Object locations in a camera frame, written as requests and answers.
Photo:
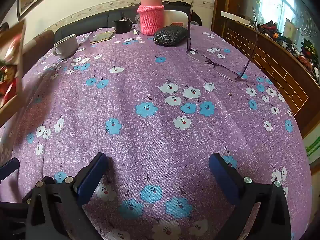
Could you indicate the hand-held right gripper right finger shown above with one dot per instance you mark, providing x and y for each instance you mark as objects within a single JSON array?
[{"x": 223, "y": 180}]

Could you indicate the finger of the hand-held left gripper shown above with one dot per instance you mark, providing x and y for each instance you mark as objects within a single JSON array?
[
  {"x": 11, "y": 215},
  {"x": 10, "y": 167}
]

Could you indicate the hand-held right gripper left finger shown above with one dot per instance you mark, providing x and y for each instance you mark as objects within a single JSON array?
[{"x": 91, "y": 180}]

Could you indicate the cardboard box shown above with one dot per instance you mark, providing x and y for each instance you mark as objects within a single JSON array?
[{"x": 10, "y": 110}]

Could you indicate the purple floral tablecloth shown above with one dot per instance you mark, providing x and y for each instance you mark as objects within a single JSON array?
[{"x": 150, "y": 135}]

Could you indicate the white green striped box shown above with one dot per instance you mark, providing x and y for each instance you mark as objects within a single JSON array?
[{"x": 313, "y": 147}]

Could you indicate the purple eyeglasses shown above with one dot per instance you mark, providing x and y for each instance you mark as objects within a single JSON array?
[{"x": 226, "y": 71}]

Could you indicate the wooden partition counter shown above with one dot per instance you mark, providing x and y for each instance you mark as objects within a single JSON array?
[{"x": 275, "y": 62}]

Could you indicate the brown armchair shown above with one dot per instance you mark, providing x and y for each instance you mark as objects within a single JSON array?
[{"x": 40, "y": 40}]

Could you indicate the white cup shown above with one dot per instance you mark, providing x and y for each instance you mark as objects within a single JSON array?
[{"x": 66, "y": 45}]

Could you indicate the olive booklet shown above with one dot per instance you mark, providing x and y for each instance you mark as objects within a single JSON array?
[{"x": 101, "y": 37}]

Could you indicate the colourful clutter pile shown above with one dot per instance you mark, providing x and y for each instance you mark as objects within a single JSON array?
[{"x": 307, "y": 50}]

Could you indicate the black glasses case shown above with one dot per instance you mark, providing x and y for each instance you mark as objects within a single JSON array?
[{"x": 170, "y": 35}]

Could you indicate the black sofa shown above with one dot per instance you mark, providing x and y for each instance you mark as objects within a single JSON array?
[{"x": 82, "y": 25}]

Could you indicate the small black device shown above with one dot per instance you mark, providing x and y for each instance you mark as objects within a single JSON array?
[{"x": 121, "y": 27}]

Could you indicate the flat white box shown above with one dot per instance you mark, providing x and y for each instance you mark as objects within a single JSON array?
[{"x": 235, "y": 17}]

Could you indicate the white object with red label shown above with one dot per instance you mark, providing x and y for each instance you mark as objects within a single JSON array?
[{"x": 175, "y": 17}]

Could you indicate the pink knit-sleeved bottle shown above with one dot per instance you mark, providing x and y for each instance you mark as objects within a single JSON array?
[{"x": 150, "y": 17}]

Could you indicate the window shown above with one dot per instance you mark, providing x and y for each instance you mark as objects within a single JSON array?
[{"x": 275, "y": 5}]

